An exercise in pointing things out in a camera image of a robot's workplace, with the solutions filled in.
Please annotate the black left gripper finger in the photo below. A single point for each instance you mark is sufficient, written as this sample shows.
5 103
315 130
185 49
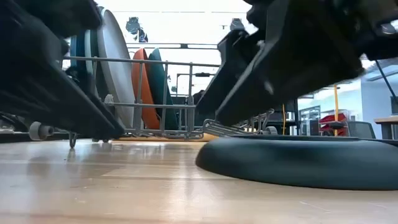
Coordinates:
93 96
56 99

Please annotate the black standing desk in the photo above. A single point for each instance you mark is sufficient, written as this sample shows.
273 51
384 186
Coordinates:
293 118

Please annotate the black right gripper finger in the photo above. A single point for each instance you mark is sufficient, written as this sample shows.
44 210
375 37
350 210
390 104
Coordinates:
280 77
230 62

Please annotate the wooden workbench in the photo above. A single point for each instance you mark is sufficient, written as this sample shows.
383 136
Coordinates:
387 119

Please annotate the red storage bins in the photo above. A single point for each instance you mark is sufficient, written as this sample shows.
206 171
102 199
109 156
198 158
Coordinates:
329 119

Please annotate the teal plate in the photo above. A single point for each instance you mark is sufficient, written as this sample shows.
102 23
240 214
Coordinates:
157 77

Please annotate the black plate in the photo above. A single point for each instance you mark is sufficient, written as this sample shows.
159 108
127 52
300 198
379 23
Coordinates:
295 161

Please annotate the grey plate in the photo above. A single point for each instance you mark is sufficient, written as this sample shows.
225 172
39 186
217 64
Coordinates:
115 46

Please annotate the light blue plate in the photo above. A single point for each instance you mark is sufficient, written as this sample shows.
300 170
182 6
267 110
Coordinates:
89 49

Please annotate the grey office chair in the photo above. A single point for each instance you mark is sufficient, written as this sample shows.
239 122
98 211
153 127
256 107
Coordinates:
360 129

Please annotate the black ceiling-hung device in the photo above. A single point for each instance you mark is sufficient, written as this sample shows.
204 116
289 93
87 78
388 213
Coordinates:
133 26

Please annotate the person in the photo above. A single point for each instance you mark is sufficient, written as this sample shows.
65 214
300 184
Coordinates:
199 96

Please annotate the orange plate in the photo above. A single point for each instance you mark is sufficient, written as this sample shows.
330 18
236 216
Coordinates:
147 90

